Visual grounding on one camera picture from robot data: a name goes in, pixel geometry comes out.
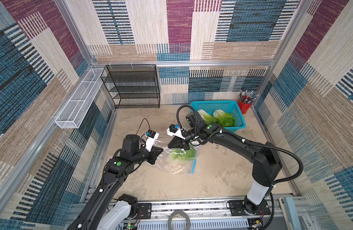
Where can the red utensil cup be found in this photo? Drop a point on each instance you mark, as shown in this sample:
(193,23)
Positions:
(245,105)

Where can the white mesh wall basket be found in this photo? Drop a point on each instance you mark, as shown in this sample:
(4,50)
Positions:
(78,105)

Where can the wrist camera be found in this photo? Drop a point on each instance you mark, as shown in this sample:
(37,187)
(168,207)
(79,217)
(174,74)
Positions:
(177,131)
(151,137)

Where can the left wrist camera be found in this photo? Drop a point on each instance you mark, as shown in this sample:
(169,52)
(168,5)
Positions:
(151,137)

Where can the grey tape roll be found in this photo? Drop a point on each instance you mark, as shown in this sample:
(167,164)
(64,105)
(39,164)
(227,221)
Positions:
(179,220)

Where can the chinese cabbage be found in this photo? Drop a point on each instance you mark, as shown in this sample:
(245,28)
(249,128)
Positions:
(207,117)
(224,119)

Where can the teal plastic basket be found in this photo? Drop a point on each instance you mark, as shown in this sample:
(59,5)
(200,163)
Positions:
(227,106)

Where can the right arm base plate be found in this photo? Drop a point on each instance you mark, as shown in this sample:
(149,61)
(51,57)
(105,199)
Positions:
(244,207)

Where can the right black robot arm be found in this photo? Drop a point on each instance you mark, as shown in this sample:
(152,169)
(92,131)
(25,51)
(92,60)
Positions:
(264,157)

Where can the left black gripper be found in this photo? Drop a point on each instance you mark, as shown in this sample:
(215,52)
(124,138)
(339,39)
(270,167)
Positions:
(154,153)

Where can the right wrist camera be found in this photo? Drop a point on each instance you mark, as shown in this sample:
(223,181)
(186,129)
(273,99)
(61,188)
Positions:
(177,131)

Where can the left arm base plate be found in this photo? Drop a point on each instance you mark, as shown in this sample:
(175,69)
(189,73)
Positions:
(139,211)

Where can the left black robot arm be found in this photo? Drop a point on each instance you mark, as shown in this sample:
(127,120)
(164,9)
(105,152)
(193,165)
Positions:
(114,175)

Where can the black wire shelf rack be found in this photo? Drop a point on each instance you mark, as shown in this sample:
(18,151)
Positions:
(132,86)

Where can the clear blue-zip bag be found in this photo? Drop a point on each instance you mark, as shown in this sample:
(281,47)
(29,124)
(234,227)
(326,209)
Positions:
(176,161)

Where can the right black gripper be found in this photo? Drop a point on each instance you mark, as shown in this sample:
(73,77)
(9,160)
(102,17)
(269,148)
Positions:
(182,139)

